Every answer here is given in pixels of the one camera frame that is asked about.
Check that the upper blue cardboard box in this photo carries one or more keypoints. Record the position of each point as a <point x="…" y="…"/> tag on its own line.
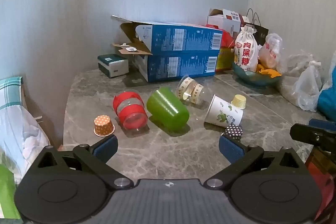
<point x="178" y="36"/>

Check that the red plastic item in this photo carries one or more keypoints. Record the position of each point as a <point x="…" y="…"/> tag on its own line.
<point x="321" y="176"/>

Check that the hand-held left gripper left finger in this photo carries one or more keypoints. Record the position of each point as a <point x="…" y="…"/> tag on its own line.
<point x="106" y="148"/>

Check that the red and yellow box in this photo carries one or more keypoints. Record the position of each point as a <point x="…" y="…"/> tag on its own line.
<point x="225" y="56"/>

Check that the blue cardboard box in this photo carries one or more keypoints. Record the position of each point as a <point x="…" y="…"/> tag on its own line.
<point x="181" y="65"/>
<point x="178" y="36"/>

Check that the orange snack packet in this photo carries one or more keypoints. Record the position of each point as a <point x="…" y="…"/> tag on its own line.
<point x="267" y="71"/>

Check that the plastic bag with orange contents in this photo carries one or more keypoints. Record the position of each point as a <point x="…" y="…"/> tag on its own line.
<point x="273" y="52"/>

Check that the white paper cup green print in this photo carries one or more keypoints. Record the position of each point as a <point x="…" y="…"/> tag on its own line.
<point x="223" y="113"/>

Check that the green bag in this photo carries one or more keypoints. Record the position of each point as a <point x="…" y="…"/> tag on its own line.
<point x="6" y="190"/>

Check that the small yellow paper cup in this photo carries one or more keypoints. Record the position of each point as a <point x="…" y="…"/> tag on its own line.
<point x="238" y="102"/>

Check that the orange polka dot paper cup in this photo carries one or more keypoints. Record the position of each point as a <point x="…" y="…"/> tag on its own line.
<point x="103" y="126"/>

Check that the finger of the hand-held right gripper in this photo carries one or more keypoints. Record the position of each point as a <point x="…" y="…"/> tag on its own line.
<point x="312" y="133"/>

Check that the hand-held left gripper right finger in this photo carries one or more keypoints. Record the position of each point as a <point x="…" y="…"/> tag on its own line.
<point x="231" y="149"/>

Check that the teal bowl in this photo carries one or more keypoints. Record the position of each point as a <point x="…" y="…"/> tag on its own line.
<point x="256" y="77"/>

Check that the clear cup with red tape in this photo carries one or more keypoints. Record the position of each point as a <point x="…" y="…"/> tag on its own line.
<point x="130" y="111"/>

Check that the blue bag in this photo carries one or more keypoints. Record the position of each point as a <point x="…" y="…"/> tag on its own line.
<point x="328" y="102"/>

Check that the checkered cloth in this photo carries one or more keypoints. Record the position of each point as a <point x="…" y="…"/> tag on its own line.
<point x="15" y="121"/>

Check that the green and white tissue box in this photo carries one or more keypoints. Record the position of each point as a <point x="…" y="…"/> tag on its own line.
<point x="113" y="65"/>

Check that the green plastic cup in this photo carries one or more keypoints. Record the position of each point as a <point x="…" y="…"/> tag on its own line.
<point x="168" y="107"/>

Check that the clear plastic cup printed band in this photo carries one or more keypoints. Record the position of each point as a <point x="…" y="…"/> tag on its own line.
<point x="190" y="91"/>

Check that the crumpled clear plastic bag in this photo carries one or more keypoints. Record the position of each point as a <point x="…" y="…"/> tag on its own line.
<point x="299" y="62"/>

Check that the black polka dot paper cup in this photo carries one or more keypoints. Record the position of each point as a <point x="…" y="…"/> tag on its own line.
<point x="233" y="132"/>

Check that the white and red carton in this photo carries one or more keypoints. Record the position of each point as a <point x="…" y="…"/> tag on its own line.
<point x="225" y="20"/>

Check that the black paper bag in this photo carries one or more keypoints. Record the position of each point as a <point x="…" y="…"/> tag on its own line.
<point x="258" y="29"/>

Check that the knotted clear plastic bag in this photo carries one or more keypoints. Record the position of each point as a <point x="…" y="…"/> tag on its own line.
<point x="307" y="90"/>

